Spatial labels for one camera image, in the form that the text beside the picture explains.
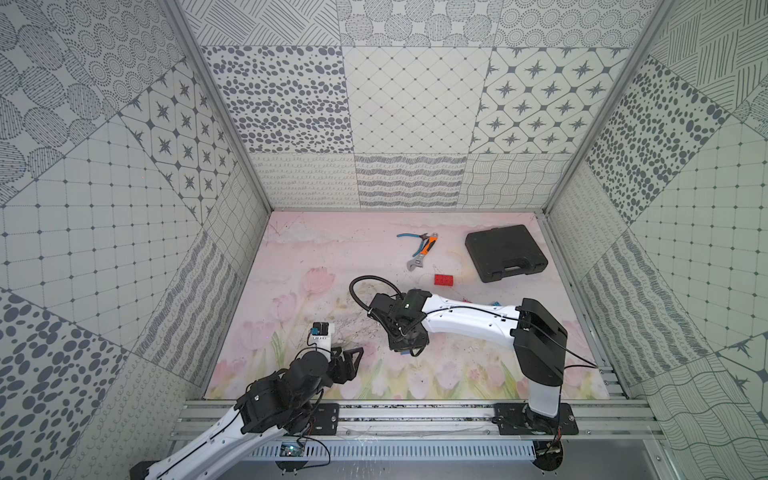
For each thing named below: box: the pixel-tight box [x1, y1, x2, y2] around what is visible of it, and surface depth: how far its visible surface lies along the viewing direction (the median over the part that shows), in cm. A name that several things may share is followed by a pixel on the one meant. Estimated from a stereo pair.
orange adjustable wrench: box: [406, 232, 439, 272], surface depth 109 cm
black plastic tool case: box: [465, 224, 549, 283], surface depth 106 cm
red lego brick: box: [434, 274, 454, 287], surface depth 100 cm
